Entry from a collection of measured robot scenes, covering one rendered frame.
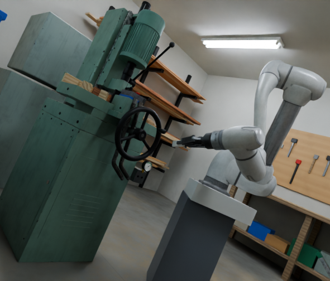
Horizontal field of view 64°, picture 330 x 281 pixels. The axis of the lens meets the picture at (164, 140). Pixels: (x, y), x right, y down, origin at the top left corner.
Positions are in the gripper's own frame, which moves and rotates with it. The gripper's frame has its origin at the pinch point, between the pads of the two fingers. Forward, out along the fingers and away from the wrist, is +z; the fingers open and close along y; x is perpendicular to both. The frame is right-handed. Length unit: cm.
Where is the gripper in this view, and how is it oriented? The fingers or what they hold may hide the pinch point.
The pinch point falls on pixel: (178, 143)
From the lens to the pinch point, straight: 131.8
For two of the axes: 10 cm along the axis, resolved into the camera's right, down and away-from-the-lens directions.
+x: -1.5, 9.5, -2.9
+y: -6.3, -3.2, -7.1
